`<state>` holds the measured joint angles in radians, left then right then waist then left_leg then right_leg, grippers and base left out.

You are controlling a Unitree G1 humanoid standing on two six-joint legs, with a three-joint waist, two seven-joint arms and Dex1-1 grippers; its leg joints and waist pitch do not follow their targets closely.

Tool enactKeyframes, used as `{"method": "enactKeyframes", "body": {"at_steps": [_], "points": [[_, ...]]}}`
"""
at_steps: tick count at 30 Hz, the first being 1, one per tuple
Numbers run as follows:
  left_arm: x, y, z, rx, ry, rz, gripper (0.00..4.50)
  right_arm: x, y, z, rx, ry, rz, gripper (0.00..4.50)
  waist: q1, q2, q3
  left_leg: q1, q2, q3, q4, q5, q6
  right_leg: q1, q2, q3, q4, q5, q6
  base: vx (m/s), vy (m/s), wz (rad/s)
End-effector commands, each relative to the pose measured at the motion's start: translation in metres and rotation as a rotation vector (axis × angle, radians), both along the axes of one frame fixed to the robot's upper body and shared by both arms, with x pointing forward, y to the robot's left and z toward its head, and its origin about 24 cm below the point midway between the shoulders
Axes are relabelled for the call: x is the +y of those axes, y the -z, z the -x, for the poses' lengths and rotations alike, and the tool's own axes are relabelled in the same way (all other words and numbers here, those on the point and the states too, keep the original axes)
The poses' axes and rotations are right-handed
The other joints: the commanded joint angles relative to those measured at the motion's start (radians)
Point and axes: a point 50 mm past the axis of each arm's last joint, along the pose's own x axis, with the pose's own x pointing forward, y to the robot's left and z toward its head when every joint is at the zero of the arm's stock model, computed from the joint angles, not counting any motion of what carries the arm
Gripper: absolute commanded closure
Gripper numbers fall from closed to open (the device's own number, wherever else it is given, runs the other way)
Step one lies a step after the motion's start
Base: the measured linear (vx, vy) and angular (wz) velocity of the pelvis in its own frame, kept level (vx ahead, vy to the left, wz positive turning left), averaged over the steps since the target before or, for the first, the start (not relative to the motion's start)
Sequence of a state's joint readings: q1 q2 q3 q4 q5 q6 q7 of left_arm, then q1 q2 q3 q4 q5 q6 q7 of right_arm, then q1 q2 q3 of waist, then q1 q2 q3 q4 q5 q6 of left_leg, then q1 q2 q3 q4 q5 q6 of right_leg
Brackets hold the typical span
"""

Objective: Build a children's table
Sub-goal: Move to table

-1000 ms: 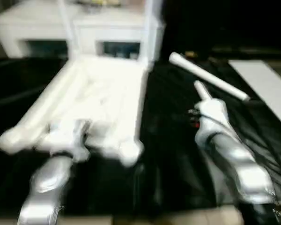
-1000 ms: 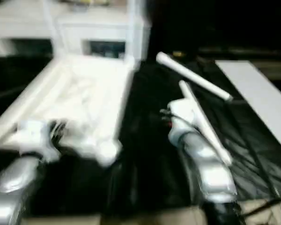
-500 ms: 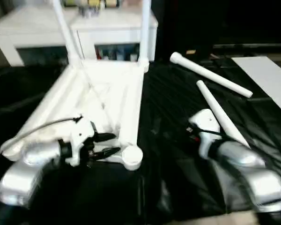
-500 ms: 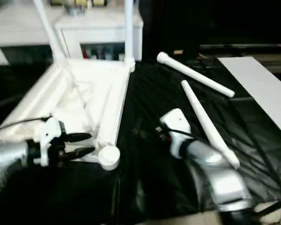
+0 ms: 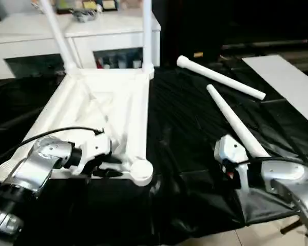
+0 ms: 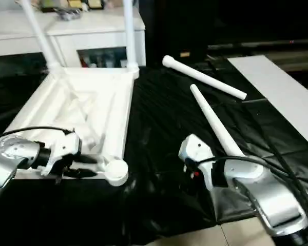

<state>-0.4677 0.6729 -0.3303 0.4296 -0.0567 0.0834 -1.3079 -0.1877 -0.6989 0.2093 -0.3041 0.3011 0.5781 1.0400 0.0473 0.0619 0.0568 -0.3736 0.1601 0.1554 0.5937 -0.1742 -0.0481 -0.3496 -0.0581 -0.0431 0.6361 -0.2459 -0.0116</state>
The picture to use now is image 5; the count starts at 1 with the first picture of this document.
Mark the white cabinet with glass doors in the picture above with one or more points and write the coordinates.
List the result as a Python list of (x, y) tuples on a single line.
[(105, 33)]

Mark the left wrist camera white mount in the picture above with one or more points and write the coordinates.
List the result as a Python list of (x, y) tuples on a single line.
[(95, 148)]

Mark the black tripod leg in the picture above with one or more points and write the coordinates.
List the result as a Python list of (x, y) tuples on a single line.
[(291, 226)]

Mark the white plastic table top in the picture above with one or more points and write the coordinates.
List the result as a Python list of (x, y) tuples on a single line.
[(105, 112)]

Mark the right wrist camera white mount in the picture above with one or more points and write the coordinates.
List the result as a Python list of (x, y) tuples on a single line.
[(231, 148)]

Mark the black box with yellow label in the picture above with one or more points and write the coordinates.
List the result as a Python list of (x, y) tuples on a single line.
[(233, 25)]

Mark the white side table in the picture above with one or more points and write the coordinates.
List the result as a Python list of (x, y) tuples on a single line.
[(287, 82)]

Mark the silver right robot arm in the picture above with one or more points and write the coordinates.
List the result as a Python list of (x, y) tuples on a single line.
[(287, 174)]

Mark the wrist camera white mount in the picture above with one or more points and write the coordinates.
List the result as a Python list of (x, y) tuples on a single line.
[(95, 148), (231, 148)]

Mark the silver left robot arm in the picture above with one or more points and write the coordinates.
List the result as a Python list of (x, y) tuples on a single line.
[(41, 159)]

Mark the white spotted plush toy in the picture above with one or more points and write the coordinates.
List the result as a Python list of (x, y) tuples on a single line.
[(36, 3)]

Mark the white plastic table leg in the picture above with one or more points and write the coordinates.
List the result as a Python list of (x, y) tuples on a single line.
[(59, 36), (218, 75), (236, 120), (147, 38)]

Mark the black mat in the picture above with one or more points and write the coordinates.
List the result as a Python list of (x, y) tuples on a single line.
[(190, 128)]

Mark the black framed plaque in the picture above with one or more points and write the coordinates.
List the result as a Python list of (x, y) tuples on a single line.
[(110, 4), (89, 3), (65, 6)]

